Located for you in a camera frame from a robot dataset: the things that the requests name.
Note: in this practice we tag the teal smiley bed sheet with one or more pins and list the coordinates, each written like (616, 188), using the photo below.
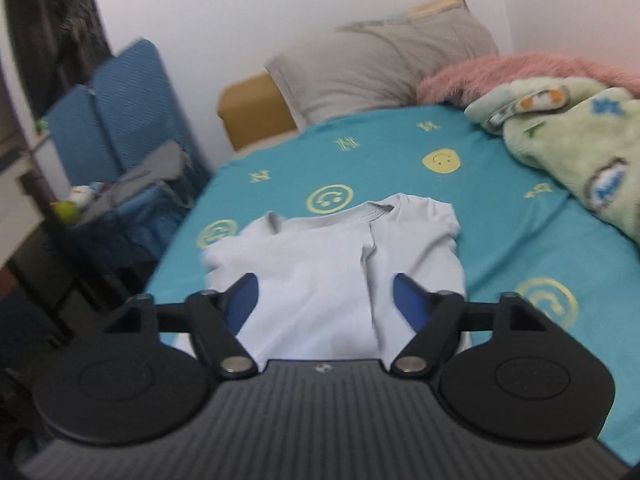
(519, 229)

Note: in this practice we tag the grey cloth on chair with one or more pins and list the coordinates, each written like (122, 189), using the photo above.
(161, 169)

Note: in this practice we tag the green cartoon fleece blanket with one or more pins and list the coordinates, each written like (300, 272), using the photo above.
(584, 134)

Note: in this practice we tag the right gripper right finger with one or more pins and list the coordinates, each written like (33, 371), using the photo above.
(439, 319)

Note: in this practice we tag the blue folding chair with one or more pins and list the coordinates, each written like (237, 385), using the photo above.
(102, 130)

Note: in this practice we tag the grey pillow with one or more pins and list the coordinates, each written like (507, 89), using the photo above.
(375, 64)

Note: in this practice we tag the yellow-brown bed headboard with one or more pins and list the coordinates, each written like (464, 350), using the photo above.
(254, 111)

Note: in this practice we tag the white t-shirt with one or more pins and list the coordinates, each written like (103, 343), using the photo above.
(326, 283)

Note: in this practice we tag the white cabinet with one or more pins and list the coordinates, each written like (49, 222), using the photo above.
(20, 215)

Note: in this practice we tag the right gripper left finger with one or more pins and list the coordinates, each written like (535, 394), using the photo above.
(213, 321)

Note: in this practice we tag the pink fluffy blanket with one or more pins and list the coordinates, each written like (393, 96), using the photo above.
(462, 83)

